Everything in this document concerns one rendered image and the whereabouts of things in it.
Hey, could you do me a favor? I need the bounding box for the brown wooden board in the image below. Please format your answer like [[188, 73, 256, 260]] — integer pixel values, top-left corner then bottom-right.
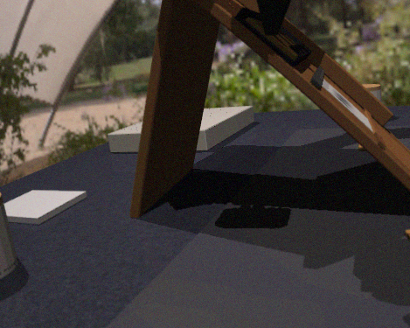
[[129, 0, 410, 218]]

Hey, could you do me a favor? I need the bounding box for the orange tile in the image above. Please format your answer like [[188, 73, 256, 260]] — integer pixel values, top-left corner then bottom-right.
[[278, 30, 297, 45], [277, 32, 293, 46]]

